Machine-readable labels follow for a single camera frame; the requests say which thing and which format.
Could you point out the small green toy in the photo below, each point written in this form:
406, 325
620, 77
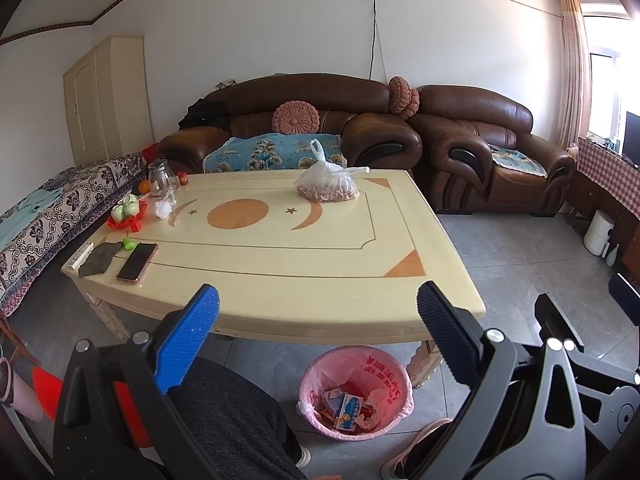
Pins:
128, 244

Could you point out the small blue cartoon box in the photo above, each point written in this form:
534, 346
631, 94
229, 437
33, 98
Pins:
348, 412

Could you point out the cream wardrobe cabinet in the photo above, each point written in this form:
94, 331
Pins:
107, 100

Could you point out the pink curtain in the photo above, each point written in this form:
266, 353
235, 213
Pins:
575, 70

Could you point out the white bottle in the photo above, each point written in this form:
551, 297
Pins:
612, 255

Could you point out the black monitor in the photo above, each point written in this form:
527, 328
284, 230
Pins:
632, 140

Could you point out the window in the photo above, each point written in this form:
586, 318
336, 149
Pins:
605, 90

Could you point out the red plastic stool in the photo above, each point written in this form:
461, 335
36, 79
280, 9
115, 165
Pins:
47, 392

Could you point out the red checkered tablecloth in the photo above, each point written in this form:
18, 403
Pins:
607, 167

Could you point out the glass jug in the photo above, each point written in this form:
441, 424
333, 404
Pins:
161, 180

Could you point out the purple floral patterned blanket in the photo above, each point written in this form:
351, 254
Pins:
75, 205

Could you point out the red tray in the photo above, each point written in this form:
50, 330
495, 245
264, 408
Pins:
127, 222

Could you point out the white tissue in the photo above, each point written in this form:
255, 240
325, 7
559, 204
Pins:
380, 405

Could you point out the teal cloth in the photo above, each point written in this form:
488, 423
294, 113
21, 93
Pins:
25, 215

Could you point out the smartphone with pink case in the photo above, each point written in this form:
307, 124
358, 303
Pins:
137, 261

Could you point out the white air fryer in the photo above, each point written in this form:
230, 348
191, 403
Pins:
599, 234

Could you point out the brown wooden chair frame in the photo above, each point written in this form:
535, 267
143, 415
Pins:
15, 345

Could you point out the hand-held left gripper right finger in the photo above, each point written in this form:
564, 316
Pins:
447, 325

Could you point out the small red box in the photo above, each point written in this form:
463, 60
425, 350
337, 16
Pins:
183, 178

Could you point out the clear plastic bag of peanuts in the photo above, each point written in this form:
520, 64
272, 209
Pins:
327, 185

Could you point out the round brown knitted cushion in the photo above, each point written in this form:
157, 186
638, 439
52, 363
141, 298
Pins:
415, 102
399, 95

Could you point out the cream coffee table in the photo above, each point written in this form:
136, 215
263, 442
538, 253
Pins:
280, 260

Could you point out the small white plastic bag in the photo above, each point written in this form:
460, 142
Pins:
164, 207

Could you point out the light blue drink carton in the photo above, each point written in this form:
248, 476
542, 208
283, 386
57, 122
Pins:
331, 401

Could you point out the brown leather armchair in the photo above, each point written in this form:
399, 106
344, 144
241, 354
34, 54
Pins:
480, 120

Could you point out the round pink knitted cushion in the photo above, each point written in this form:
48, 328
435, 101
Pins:
296, 118

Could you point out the person's left white shoe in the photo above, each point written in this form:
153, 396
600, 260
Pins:
303, 456

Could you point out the pink lined trash bin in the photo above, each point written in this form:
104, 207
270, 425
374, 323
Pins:
390, 370

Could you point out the green and white teacup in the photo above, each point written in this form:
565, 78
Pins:
117, 213
131, 205

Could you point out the orange fruit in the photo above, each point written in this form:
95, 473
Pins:
145, 186

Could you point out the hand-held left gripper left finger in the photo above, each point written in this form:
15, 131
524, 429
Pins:
187, 335

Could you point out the blue floral sofa cover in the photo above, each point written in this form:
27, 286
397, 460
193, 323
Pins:
265, 152

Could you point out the black cloth pouch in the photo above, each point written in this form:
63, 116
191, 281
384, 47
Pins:
100, 259

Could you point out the pale blue armchair seat cover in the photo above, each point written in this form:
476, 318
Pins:
517, 160

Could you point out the long brown leather sofa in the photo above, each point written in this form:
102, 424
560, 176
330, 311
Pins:
340, 100

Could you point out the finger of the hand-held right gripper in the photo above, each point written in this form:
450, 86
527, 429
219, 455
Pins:
625, 292
557, 322

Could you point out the white remote control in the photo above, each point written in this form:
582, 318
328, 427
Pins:
82, 255

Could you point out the black clothing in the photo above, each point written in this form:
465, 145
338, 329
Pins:
205, 115

